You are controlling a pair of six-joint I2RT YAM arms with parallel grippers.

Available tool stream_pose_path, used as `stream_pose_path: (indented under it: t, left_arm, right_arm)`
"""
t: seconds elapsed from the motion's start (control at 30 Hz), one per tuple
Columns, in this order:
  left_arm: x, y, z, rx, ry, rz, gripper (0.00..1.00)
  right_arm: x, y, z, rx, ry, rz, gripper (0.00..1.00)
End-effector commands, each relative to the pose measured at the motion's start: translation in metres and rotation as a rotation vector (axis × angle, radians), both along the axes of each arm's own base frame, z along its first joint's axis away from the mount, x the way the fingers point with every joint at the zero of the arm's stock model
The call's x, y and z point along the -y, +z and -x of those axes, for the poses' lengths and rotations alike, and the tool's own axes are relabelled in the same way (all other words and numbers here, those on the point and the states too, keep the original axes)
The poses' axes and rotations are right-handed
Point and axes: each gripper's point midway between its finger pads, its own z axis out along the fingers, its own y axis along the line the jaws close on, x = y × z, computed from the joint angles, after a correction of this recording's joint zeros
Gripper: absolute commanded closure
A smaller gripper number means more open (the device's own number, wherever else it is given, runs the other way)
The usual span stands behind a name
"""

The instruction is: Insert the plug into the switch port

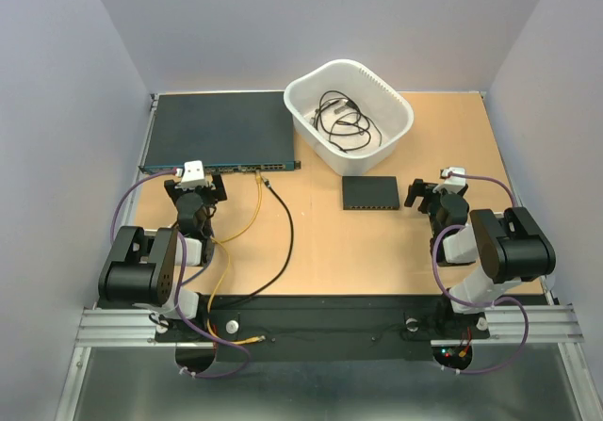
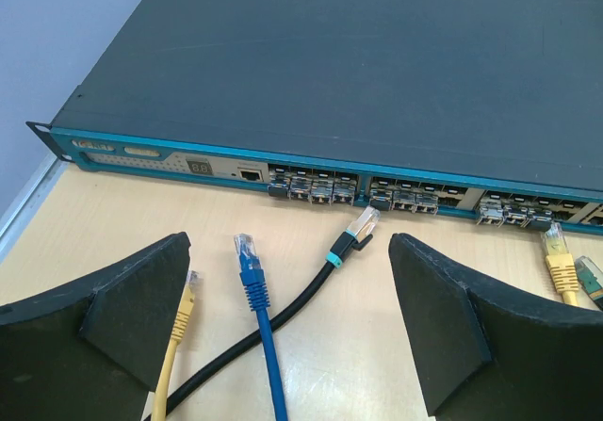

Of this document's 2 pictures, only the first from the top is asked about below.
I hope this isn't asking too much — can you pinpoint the small black network switch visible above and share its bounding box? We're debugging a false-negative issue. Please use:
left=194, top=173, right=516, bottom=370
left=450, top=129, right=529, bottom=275
left=342, top=176, right=400, bottom=211

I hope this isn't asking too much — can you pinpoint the black ethernet cable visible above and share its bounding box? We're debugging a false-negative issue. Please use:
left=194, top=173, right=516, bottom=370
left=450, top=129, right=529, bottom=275
left=206, top=175, right=295, bottom=310

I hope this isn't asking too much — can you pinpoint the yellow ethernet cable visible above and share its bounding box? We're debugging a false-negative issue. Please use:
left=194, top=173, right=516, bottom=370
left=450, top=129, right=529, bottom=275
left=206, top=170, right=267, bottom=346

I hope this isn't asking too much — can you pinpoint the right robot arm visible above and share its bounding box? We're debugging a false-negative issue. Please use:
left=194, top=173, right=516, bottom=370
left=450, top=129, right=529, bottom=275
left=404, top=172, right=556, bottom=336

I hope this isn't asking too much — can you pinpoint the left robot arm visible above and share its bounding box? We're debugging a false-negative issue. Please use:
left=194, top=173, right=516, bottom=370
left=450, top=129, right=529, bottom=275
left=98, top=169, right=227, bottom=340

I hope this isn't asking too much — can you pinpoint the white plastic tub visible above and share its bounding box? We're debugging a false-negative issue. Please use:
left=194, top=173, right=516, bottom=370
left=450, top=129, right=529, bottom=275
left=284, top=59, right=415, bottom=176

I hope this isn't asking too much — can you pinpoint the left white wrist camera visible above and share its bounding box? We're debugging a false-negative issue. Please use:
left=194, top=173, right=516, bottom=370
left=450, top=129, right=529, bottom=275
left=176, top=160, right=210, bottom=190

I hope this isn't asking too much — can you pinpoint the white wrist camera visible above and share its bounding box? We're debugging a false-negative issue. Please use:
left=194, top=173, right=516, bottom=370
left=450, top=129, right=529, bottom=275
left=432, top=167, right=467, bottom=195
left=176, top=160, right=210, bottom=190

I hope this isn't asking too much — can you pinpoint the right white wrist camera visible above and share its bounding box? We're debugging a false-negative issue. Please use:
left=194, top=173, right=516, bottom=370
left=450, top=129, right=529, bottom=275
left=432, top=167, right=467, bottom=195

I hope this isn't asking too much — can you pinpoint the large teal rack switch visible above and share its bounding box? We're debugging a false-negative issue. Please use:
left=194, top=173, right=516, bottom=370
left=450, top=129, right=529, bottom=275
left=139, top=91, right=301, bottom=174

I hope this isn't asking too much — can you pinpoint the black cable in tub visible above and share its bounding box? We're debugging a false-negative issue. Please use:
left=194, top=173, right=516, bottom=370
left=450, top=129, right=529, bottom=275
left=311, top=89, right=383, bottom=154

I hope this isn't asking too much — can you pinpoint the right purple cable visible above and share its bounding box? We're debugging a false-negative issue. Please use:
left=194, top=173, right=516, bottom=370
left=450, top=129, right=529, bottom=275
left=432, top=170, right=530, bottom=376

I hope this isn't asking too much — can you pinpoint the purple cable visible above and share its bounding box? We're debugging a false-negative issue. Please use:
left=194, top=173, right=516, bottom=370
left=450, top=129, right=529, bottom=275
left=110, top=168, right=252, bottom=380
left=432, top=170, right=530, bottom=376

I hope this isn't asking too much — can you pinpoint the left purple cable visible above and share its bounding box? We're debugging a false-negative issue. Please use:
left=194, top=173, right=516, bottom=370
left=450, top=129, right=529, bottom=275
left=110, top=168, right=252, bottom=380

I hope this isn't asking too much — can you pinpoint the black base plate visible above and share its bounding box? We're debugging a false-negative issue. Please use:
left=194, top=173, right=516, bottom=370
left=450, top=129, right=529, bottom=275
left=91, top=293, right=547, bottom=364

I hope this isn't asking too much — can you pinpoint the aluminium rail frame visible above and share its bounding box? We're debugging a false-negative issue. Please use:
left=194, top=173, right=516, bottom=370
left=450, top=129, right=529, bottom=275
left=56, top=91, right=588, bottom=421

